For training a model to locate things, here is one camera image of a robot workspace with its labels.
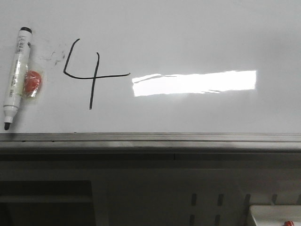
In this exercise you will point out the white perforated metal panel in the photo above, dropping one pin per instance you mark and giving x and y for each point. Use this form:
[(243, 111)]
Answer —
[(144, 190)]

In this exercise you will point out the red capped marker in tray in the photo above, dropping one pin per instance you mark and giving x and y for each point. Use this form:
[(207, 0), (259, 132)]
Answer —
[(289, 223)]

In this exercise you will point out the white whiteboard marker with magnet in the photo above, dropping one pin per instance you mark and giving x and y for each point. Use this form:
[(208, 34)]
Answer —
[(17, 75)]

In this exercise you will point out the white whiteboard with aluminium frame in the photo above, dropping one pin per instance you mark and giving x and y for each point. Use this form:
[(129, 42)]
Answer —
[(166, 75)]

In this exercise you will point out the white plastic tray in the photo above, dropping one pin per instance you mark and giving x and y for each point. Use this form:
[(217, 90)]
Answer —
[(273, 215)]

